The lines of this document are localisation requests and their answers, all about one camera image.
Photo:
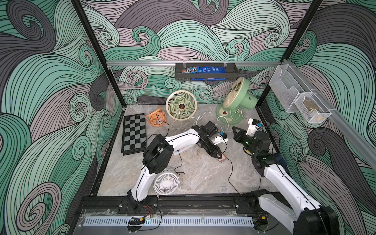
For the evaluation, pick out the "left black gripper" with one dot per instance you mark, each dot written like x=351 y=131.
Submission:
x=213 y=152

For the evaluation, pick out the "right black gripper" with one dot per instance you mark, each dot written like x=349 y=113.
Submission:
x=240 y=135

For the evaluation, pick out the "pink usb plug adapter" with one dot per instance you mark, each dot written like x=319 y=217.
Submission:
x=222 y=159

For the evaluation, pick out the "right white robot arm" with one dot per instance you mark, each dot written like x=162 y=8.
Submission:
x=303 y=215

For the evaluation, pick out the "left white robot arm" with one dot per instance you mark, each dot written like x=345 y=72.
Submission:
x=157 y=155

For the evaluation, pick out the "dark blue fan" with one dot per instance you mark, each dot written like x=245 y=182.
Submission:
x=280 y=160

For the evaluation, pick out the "white power strip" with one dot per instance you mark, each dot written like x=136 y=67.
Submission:
x=184 y=149

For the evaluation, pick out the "round green cream fan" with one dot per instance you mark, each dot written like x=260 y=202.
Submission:
x=181 y=105

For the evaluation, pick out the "white small desk fan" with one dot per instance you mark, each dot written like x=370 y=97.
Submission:
x=166 y=182

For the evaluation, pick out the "perforated white metal strip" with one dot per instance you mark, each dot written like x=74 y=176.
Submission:
x=171 y=221

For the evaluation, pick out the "blue candy packet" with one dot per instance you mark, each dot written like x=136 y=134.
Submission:
x=206 y=69

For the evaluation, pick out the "black white chessboard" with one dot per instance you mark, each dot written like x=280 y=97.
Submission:
x=134 y=134

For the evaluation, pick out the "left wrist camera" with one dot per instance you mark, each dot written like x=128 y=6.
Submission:
x=216 y=133

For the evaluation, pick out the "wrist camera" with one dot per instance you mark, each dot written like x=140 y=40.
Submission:
x=216 y=133
x=254 y=125

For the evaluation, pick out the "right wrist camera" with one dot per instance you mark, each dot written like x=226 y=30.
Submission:
x=254 y=125

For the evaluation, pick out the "green pedestal desk fan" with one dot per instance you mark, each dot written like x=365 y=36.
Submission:
x=237 y=98

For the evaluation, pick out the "clear plastic wall bin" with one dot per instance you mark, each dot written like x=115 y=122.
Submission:
x=296 y=97

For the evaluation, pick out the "black wall basket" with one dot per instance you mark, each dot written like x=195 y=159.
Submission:
x=231 y=74

